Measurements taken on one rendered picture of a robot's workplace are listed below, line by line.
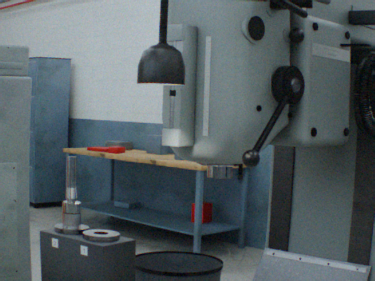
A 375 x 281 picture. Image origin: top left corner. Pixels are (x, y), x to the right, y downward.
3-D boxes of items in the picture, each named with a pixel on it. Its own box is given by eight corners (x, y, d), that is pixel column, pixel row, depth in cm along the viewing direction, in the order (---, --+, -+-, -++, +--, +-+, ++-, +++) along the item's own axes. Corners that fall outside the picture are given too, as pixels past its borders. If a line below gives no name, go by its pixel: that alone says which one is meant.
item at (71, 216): (65, 223, 159) (65, 203, 158) (83, 225, 158) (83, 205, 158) (59, 227, 154) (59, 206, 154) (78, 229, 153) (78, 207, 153)
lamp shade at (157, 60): (131, 82, 95) (133, 41, 94) (142, 84, 102) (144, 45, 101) (180, 83, 93) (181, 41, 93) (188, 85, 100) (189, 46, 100)
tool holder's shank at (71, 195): (67, 200, 157) (67, 155, 157) (79, 201, 157) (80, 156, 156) (63, 202, 154) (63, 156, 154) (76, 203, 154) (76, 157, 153)
